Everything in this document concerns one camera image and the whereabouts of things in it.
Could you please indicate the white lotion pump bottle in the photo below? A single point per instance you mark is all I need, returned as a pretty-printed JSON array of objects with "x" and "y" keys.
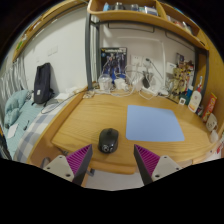
[{"x": 194, "y": 101}]

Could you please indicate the plaid bed blanket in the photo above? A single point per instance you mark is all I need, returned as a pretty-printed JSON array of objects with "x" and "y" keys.
[{"x": 36, "y": 130}]

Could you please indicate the white wall socket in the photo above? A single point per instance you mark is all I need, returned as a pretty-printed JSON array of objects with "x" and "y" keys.
[
  {"x": 150, "y": 62},
  {"x": 136, "y": 60}
]

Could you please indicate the small white charger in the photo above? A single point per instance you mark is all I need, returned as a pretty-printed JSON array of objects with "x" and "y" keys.
[{"x": 120, "y": 84}]

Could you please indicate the large white power adapter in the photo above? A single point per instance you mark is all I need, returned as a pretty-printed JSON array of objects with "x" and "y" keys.
[{"x": 135, "y": 82}]

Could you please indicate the robot model kit box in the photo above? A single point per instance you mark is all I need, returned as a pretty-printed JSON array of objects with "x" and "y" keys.
[{"x": 113, "y": 63}]

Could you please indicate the metal cup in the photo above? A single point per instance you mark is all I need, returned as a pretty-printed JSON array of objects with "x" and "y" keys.
[{"x": 147, "y": 75}]

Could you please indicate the dark grey metal frame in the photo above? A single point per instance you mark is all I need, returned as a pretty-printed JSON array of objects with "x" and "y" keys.
[{"x": 88, "y": 53}]

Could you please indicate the black computer mouse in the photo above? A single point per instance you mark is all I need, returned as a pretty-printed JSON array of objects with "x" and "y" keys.
[{"x": 108, "y": 138}]

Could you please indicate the brown tree figurine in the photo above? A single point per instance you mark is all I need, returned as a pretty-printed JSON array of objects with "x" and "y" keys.
[{"x": 176, "y": 83}]

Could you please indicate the light blue mouse pad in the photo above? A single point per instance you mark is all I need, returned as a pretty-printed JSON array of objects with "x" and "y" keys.
[{"x": 153, "y": 123}]

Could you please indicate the small white wall box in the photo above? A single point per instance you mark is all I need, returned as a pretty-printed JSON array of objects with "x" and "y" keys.
[{"x": 171, "y": 66}]

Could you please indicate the orange yellow snack canister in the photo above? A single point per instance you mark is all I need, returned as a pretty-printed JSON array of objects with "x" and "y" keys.
[{"x": 210, "y": 106}]

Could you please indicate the white power strip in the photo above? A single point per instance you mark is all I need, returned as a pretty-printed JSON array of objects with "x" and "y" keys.
[{"x": 156, "y": 90}]

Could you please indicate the teal pillow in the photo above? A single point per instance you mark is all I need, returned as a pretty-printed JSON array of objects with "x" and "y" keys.
[{"x": 16, "y": 105}]

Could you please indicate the black backpack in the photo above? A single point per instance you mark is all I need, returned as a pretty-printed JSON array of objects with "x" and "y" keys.
[{"x": 42, "y": 83}]

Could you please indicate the wooden shelf unit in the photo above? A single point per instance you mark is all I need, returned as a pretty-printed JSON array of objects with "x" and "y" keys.
[{"x": 133, "y": 16}]

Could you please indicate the black power adapter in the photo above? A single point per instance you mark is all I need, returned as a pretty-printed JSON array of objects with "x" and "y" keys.
[{"x": 146, "y": 83}]

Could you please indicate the clear plastic domed cup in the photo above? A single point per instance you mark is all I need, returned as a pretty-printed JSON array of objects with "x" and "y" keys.
[{"x": 104, "y": 82}]

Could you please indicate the small white desk clock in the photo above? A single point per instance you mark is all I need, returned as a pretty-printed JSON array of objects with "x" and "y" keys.
[{"x": 181, "y": 101}]

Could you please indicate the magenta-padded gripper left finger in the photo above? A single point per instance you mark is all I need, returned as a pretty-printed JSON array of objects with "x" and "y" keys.
[{"x": 58, "y": 166}]

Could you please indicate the white mug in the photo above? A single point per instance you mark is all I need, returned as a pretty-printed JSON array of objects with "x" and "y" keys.
[{"x": 211, "y": 122}]

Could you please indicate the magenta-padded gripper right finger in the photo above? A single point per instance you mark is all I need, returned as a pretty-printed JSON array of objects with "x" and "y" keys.
[{"x": 165, "y": 166}]

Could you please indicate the clear spray bottle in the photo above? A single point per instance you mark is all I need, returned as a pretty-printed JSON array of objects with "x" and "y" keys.
[{"x": 199, "y": 83}]

